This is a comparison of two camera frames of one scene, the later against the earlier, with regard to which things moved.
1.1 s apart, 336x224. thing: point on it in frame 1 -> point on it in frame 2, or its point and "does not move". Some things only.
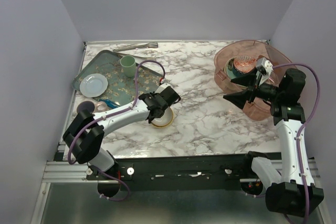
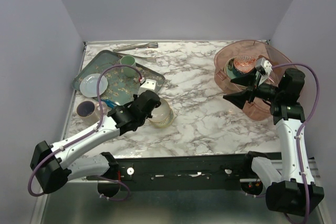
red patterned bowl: x=244 y=64 does not move
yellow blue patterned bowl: x=165 y=120 does not move
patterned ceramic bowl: x=234 y=71 -> x=162 y=116
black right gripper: x=239 y=99 does not move
